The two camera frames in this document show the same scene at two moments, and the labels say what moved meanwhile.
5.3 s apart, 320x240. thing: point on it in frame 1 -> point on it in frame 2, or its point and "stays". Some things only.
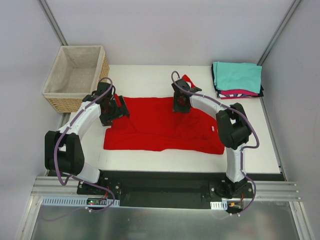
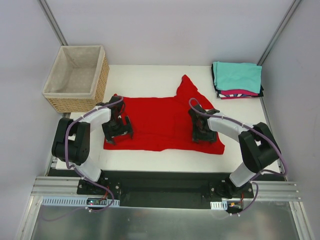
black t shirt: [260, 95] stays
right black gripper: [180, 105] -> [204, 136]
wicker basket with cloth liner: [75, 74] stays
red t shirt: [153, 124] stays
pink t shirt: [233, 94] stays
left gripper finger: [123, 109] -> [129, 126]
